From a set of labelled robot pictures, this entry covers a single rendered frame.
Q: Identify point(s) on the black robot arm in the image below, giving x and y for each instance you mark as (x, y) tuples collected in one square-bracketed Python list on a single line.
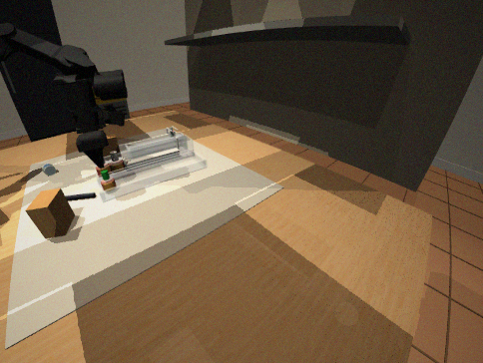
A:
[(81, 73)]

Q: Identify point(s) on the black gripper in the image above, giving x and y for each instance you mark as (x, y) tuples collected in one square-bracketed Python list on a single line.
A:
[(92, 141)]

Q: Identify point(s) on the black rod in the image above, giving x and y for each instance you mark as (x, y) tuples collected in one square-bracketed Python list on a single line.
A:
[(79, 196)]

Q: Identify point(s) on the brown cube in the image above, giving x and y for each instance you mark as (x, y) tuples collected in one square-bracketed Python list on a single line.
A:
[(51, 213)]

